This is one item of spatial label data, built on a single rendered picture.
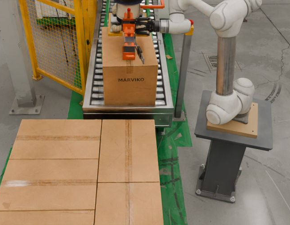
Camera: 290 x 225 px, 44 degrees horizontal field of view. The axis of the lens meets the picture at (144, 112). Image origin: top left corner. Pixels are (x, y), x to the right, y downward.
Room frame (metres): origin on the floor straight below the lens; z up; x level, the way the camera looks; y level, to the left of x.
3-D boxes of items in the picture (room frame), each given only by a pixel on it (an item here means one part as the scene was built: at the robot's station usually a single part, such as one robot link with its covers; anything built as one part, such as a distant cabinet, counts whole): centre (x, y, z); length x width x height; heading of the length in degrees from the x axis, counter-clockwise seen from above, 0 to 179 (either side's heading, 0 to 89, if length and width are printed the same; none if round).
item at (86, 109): (2.09, 0.13, 0.58); 0.70 x 0.03 x 0.06; 94
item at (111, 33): (2.43, 0.25, 1.13); 0.34 x 0.10 x 0.05; 5
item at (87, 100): (3.23, 0.54, 0.50); 2.31 x 0.05 x 0.19; 4
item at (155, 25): (2.19, -0.02, 1.24); 0.09 x 0.07 x 0.08; 95
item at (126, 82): (2.43, 0.16, 0.75); 0.60 x 0.40 x 0.40; 8
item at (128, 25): (2.19, 0.14, 1.24); 0.10 x 0.08 x 0.06; 95
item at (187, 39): (2.69, -0.33, 0.50); 0.07 x 0.07 x 1.00; 4
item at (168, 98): (3.28, -0.11, 0.50); 2.31 x 0.05 x 0.19; 4
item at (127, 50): (1.84, 0.11, 1.23); 0.08 x 0.07 x 0.05; 5
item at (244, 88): (1.85, -0.62, 0.95); 0.18 x 0.16 x 0.22; 137
